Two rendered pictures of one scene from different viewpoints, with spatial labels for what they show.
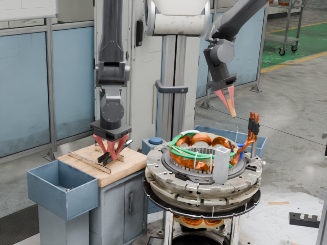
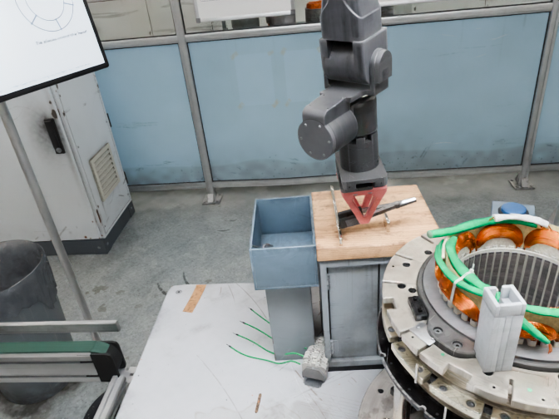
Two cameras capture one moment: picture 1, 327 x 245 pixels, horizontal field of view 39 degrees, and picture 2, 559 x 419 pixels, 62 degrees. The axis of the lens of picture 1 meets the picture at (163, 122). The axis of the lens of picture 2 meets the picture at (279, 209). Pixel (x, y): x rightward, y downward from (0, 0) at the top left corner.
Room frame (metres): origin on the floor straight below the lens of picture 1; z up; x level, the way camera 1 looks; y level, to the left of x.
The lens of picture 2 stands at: (0.71, -0.30, 1.49)
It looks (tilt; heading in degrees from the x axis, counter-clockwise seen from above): 30 degrees down; 55
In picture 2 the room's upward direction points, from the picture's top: 6 degrees counter-clockwise
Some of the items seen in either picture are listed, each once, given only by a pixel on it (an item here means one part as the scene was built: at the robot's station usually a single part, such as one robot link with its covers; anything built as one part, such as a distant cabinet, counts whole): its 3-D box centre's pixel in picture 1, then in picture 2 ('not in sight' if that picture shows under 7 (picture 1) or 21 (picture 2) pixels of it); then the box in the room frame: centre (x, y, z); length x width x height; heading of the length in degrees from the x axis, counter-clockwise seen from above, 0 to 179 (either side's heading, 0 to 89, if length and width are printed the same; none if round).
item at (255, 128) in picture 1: (253, 126); not in sight; (1.18, -0.24, 1.21); 0.04 x 0.04 x 0.03; 54
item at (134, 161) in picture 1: (104, 161); (371, 219); (1.23, 0.17, 1.05); 0.20 x 0.19 x 0.02; 141
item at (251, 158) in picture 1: (253, 141); not in sight; (1.20, -0.25, 1.15); 0.03 x 0.02 x 0.12; 136
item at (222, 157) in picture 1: (222, 165); (499, 330); (1.06, -0.15, 1.14); 0.03 x 0.03 x 0.09; 54
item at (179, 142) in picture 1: (183, 143); (499, 237); (1.23, -0.06, 1.12); 0.06 x 0.02 x 0.04; 144
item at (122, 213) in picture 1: (104, 203); (370, 283); (1.23, 0.17, 0.91); 0.19 x 0.19 x 0.26; 51
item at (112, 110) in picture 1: (113, 91); (341, 101); (1.13, 0.13, 1.30); 0.11 x 0.09 x 0.12; 11
